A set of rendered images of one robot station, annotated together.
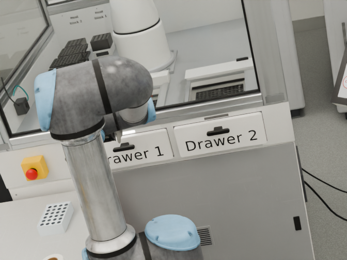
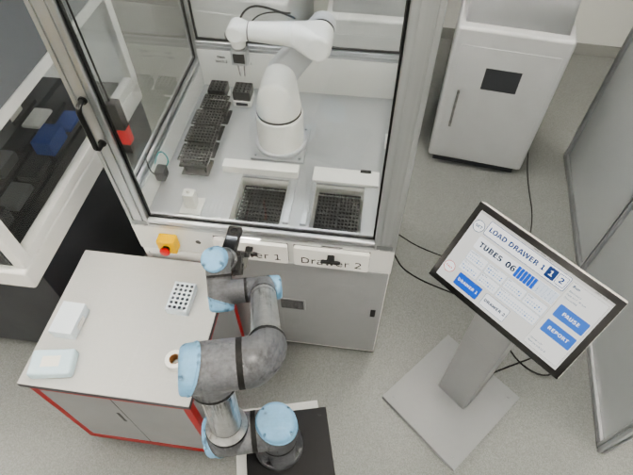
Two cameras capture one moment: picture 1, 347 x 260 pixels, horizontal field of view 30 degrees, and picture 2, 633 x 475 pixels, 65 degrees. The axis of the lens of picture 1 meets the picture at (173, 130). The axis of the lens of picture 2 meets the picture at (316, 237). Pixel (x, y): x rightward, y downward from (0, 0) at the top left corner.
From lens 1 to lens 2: 0.97 m
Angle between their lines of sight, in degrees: 26
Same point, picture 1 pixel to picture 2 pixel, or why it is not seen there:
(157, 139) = (278, 251)
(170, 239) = (274, 440)
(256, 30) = (387, 204)
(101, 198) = (224, 422)
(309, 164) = not seen: hidden behind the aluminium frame
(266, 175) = (360, 286)
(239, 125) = (349, 258)
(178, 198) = (284, 282)
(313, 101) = not seen: hidden behind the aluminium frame
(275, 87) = (388, 242)
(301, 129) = not seen: hidden behind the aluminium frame
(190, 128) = (308, 251)
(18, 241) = (148, 313)
